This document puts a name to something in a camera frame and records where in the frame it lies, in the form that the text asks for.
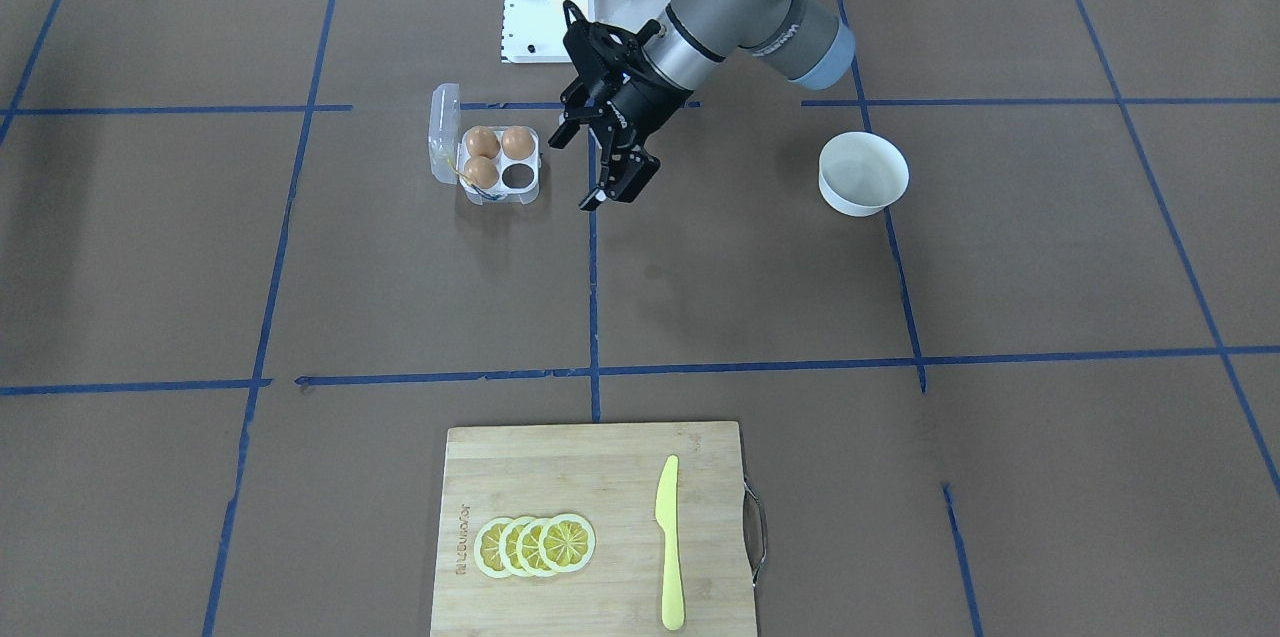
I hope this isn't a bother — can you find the brown egg in box rear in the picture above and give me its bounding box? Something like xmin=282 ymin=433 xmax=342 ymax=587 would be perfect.
xmin=463 ymin=125 xmax=500 ymax=159

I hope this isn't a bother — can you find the brown egg from bowl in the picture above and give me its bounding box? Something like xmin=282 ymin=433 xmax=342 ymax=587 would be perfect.
xmin=500 ymin=127 xmax=538 ymax=160

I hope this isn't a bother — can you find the brown egg in box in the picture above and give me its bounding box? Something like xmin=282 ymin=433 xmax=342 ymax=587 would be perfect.
xmin=463 ymin=125 xmax=500 ymax=159
xmin=461 ymin=157 xmax=500 ymax=191

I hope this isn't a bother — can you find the wooden cutting board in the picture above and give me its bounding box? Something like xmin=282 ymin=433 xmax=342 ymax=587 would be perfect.
xmin=429 ymin=420 xmax=758 ymax=636

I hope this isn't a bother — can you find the clear plastic egg box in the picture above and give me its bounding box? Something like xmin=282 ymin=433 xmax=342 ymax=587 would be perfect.
xmin=428 ymin=82 xmax=541 ymax=205

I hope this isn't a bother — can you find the white ceramic bowl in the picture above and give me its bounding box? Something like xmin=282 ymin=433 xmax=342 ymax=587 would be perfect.
xmin=818 ymin=130 xmax=910 ymax=217

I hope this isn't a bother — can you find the brown egg in box front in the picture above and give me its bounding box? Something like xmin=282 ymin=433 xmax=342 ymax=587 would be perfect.
xmin=461 ymin=157 xmax=500 ymax=191

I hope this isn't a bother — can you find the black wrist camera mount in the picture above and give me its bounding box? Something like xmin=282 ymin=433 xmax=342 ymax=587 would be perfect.
xmin=561 ymin=0 xmax=660 ymax=100

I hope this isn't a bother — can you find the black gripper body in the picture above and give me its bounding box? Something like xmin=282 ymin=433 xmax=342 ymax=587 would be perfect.
xmin=590 ymin=58 xmax=692 ymax=157

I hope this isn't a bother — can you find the yellow plastic knife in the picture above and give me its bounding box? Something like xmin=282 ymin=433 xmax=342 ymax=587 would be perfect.
xmin=654 ymin=454 xmax=686 ymax=632

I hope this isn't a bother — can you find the lemon slice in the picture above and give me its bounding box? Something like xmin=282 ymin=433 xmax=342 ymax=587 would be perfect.
xmin=541 ymin=513 xmax=596 ymax=574
xmin=474 ymin=517 xmax=515 ymax=579
xmin=498 ymin=517 xmax=536 ymax=578
xmin=515 ymin=518 xmax=559 ymax=578

